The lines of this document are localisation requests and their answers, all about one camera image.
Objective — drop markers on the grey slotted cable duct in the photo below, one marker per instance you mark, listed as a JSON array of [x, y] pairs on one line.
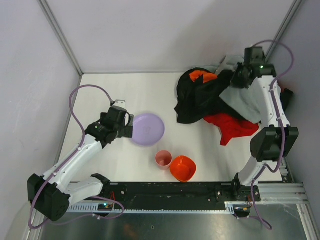
[[89, 207]]

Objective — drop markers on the black cloth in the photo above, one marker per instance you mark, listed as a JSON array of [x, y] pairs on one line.
[[196, 100]]

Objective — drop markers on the grey cloth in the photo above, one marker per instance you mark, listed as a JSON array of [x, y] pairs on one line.
[[242, 100]]

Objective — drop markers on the left aluminium frame post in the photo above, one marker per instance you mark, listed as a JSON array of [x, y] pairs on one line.
[[52, 20]]

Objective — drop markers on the lilac plastic plate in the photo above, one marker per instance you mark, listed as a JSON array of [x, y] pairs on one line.
[[148, 129]]

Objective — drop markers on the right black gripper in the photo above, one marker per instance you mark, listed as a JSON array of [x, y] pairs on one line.
[[236, 78]]

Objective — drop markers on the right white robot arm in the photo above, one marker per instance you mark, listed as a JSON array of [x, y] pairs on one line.
[[277, 136]]

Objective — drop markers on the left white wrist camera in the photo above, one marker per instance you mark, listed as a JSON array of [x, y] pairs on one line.
[[119, 104]]

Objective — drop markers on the orange cloth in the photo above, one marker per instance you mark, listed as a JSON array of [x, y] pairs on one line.
[[203, 76]]

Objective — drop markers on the right aluminium frame post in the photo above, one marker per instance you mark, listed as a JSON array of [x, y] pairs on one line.
[[286, 11]]

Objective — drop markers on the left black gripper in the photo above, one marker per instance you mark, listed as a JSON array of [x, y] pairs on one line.
[[128, 126]]

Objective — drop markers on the orange plastic bowl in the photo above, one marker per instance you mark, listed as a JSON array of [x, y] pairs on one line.
[[183, 168]]

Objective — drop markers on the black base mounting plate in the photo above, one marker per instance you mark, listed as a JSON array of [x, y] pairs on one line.
[[178, 195]]

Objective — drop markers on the red cloth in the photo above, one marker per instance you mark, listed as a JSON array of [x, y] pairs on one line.
[[231, 127]]

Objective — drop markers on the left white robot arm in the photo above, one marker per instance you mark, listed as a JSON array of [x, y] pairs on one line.
[[53, 192]]

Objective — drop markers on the aluminium frame post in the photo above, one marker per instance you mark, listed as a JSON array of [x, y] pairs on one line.
[[286, 11], [52, 20]]

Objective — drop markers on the pink plastic cup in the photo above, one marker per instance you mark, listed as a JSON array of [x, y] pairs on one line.
[[163, 159]]

